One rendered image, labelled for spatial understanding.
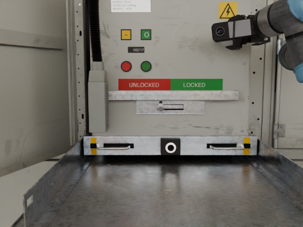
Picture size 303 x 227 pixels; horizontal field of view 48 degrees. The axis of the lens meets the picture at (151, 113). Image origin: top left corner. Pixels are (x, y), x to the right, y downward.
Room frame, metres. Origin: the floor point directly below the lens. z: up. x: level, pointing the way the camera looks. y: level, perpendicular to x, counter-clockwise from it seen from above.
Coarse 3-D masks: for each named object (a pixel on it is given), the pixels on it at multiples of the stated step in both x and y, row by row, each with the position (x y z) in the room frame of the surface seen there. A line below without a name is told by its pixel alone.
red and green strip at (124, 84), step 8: (120, 80) 1.05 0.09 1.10; (128, 80) 1.05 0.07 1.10; (136, 80) 1.05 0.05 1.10; (144, 80) 1.05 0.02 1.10; (152, 80) 1.05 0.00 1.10; (160, 80) 1.05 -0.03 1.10; (168, 80) 1.05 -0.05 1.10; (176, 80) 1.05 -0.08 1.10; (184, 80) 1.05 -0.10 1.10; (192, 80) 1.05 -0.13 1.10; (200, 80) 1.05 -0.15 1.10; (208, 80) 1.05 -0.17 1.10; (216, 80) 1.05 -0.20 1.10; (120, 88) 1.05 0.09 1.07; (128, 88) 1.05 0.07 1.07; (136, 88) 1.05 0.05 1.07; (144, 88) 1.05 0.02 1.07; (152, 88) 1.05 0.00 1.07; (160, 88) 1.05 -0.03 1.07; (168, 88) 1.05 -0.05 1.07; (176, 88) 1.05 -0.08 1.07; (184, 88) 1.05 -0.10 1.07; (192, 88) 1.05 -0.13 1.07; (200, 88) 1.05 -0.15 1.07; (208, 88) 1.05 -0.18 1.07; (216, 88) 1.05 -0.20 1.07
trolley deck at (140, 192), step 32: (96, 160) 1.05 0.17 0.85; (128, 160) 1.05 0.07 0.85; (160, 160) 1.05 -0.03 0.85; (192, 160) 1.05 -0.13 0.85; (224, 160) 1.05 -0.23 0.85; (96, 192) 0.76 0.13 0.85; (128, 192) 0.76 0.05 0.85; (160, 192) 0.76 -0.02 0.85; (192, 192) 0.76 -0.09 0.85; (224, 192) 0.76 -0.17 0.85; (256, 192) 0.76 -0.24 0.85; (64, 224) 0.60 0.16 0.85; (96, 224) 0.60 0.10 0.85; (128, 224) 0.60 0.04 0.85; (160, 224) 0.60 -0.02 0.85; (192, 224) 0.60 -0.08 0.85; (224, 224) 0.60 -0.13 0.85; (256, 224) 0.60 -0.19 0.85; (288, 224) 0.60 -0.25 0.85
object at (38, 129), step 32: (0, 0) 0.96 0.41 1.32; (32, 0) 1.08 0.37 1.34; (64, 0) 1.24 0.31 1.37; (0, 32) 0.94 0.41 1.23; (32, 32) 1.08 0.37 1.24; (64, 32) 1.23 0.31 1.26; (0, 64) 0.95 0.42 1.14; (32, 64) 1.07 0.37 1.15; (64, 64) 1.23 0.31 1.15; (0, 96) 0.95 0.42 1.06; (32, 96) 1.07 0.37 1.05; (64, 96) 1.22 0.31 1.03; (0, 128) 0.94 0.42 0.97; (32, 128) 1.06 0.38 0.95; (64, 128) 1.21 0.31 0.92; (0, 160) 0.94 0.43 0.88; (32, 160) 1.01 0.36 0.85
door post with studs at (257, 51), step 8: (256, 0) 1.24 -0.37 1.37; (264, 0) 1.24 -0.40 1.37; (256, 8) 1.24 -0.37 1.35; (256, 48) 1.24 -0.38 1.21; (256, 56) 1.24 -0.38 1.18; (256, 64) 1.24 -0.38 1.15; (256, 72) 1.24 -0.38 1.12; (256, 80) 1.24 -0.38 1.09; (256, 88) 1.24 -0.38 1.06; (256, 96) 1.24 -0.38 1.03; (256, 104) 1.24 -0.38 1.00; (256, 112) 1.24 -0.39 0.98; (256, 120) 1.24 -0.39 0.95; (256, 128) 1.24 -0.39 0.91
